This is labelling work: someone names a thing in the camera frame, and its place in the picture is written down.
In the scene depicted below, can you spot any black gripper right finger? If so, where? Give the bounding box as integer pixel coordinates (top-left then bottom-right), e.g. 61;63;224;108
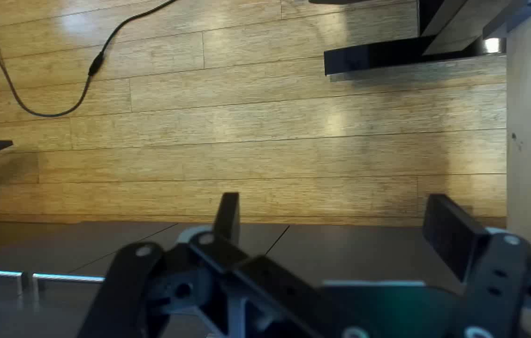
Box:
421;194;531;338

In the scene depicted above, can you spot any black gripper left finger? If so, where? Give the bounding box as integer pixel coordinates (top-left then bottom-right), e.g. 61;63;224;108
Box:
76;192;316;338

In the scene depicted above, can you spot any black cable on floor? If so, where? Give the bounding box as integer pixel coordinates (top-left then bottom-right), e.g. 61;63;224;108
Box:
0;0;178;121

